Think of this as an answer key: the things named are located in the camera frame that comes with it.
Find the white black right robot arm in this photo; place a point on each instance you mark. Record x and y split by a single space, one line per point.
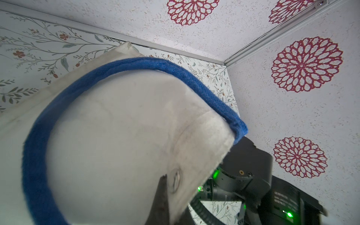
284 204

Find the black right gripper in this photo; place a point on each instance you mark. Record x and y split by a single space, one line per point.
245 174

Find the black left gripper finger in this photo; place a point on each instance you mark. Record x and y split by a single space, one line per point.
159 213

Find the white canvas bag blue handles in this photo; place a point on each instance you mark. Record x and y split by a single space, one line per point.
90 148

